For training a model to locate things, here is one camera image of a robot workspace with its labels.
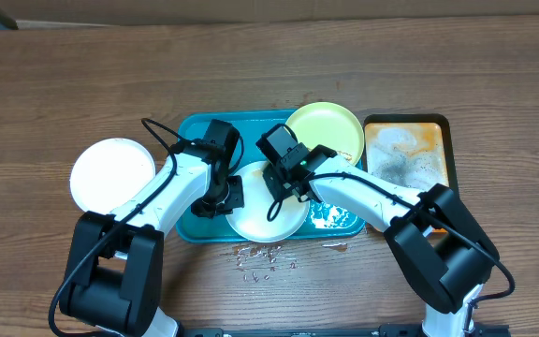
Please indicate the white plate front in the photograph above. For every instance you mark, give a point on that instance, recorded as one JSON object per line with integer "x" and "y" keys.
{"x": 251, "y": 221}

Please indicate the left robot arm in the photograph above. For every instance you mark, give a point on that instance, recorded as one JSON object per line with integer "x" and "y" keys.
{"x": 113, "y": 273}

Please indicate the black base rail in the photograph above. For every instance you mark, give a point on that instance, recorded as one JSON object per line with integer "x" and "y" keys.
{"x": 386, "y": 330}

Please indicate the white plate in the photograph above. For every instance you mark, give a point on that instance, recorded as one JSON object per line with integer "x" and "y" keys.
{"x": 251, "y": 221}
{"x": 109, "y": 173}

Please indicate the black tray with soapy water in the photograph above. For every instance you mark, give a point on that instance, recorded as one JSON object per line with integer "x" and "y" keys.
{"x": 414, "y": 151}

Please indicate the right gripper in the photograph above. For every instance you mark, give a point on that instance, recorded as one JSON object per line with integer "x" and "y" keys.
{"x": 275, "y": 179}

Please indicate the teal plastic serving tray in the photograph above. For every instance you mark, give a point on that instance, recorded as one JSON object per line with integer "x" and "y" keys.
{"x": 322, "y": 222}

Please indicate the yellow-green plate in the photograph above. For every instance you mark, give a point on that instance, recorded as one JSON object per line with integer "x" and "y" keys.
{"x": 331, "y": 125}

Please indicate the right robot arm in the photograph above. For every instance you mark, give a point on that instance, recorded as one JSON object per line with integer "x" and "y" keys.
{"x": 443, "y": 253}

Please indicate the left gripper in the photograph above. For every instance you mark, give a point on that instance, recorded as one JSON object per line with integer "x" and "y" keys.
{"x": 237, "y": 199}

